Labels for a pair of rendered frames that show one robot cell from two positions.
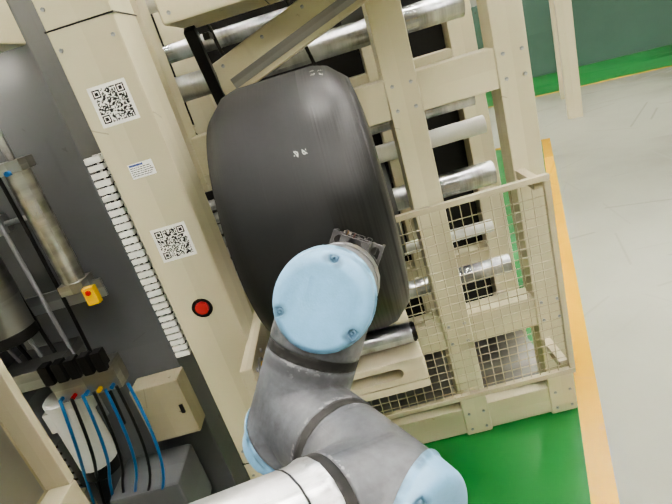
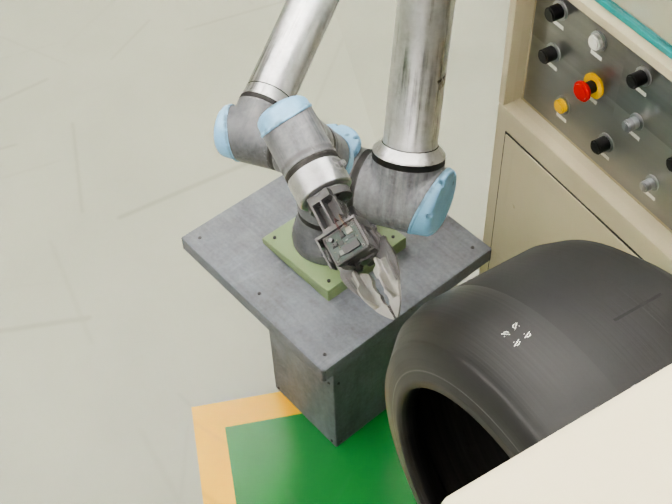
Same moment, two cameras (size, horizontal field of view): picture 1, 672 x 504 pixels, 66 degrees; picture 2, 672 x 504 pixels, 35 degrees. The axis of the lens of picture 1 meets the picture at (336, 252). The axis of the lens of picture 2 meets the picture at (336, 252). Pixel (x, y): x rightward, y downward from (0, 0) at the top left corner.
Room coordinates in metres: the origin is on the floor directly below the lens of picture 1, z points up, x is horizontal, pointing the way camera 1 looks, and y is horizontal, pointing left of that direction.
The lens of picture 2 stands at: (1.51, -0.63, 2.43)
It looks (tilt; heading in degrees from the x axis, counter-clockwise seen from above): 49 degrees down; 146
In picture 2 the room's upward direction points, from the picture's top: 2 degrees counter-clockwise
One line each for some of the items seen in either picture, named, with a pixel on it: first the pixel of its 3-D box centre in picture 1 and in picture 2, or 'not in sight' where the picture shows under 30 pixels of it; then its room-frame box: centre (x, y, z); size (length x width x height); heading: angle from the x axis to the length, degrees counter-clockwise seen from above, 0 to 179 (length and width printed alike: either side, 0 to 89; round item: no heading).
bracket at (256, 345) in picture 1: (263, 339); not in sight; (1.12, 0.23, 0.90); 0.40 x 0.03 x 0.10; 176
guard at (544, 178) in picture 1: (421, 317); not in sight; (1.42, -0.20, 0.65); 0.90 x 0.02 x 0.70; 86
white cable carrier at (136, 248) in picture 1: (146, 259); not in sight; (1.09, 0.40, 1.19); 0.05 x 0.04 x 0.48; 176
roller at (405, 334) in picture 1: (337, 351); not in sight; (0.97, 0.06, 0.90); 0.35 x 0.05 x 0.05; 86
